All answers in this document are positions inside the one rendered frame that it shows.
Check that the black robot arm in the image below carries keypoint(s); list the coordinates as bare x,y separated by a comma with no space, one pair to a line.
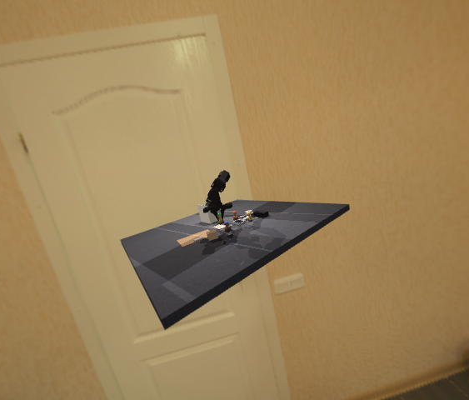
217,186

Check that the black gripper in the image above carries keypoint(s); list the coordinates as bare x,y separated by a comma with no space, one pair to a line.
224,207

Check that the tan cardboard box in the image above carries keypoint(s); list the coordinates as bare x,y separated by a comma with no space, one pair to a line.
212,235

